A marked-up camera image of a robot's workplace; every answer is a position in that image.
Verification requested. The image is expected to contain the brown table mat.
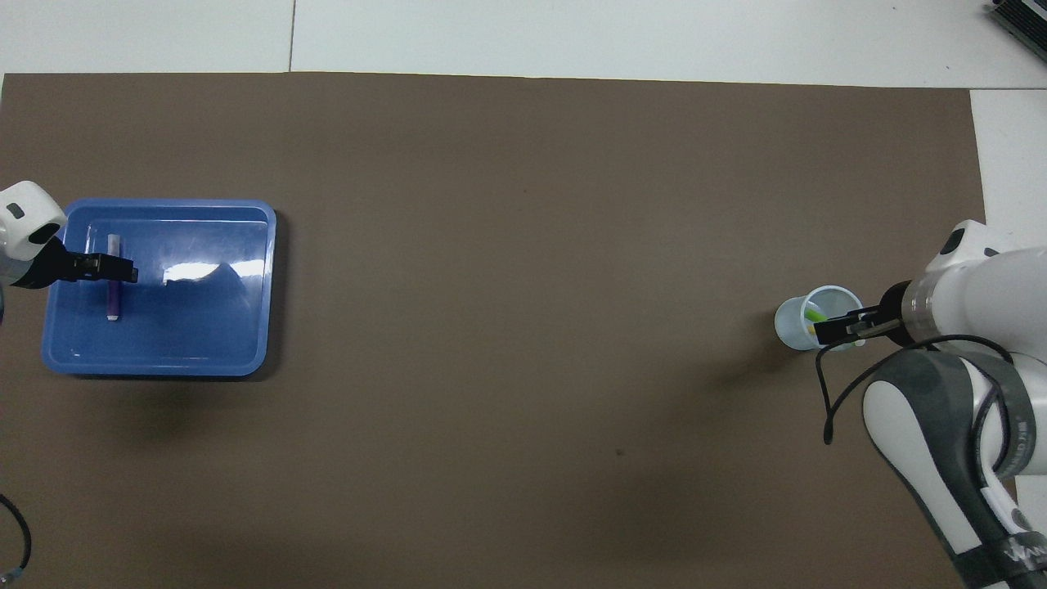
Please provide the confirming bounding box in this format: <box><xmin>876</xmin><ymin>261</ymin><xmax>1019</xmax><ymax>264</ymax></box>
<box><xmin>0</xmin><ymin>72</ymin><xmax>1030</xmax><ymax>589</ymax></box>

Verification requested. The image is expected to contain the purple marker pen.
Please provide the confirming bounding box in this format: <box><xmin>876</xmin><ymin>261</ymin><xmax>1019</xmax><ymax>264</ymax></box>
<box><xmin>106</xmin><ymin>234</ymin><xmax>124</xmax><ymax>321</ymax></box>

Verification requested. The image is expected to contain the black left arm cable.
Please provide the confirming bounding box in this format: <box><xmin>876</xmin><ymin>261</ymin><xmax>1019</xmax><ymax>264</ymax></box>
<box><xmin>0</xmin><ymin>493</ymin><xmax>32</xmax><ymax>583</ymax></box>

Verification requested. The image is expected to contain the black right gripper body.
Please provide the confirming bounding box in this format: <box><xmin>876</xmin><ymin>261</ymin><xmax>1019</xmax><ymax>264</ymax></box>
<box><xmin>878</xmin><ymin>280</ymin><xmax>915</xmax><ymax>349</ymax></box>

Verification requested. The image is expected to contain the blue plastic tray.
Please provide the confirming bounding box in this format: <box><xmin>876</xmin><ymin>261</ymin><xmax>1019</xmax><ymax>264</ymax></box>
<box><xmin>41</xmin><ymin>198</ymin><xmax>277</xmax><ymax>377</ymax></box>

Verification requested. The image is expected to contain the grey finned device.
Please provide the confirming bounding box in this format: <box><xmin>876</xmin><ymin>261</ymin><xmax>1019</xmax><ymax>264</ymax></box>
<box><xmin>986</xmin><ymin>0</ymin><xmax>1047</xmax><ymax>50</ymax></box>

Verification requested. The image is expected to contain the translucent plastic cup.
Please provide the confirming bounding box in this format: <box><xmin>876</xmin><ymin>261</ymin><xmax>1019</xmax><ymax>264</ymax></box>
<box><xmin>774</xmin><ymin>285</ymin><xmax>866</xmax><ymax>353</ymax></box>

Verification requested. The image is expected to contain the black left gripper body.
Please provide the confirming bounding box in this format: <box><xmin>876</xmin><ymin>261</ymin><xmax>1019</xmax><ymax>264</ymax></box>
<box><xmin>15</xmin><ymin>236</ymin><xmax>84</xmax><ymax>290</ymax></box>

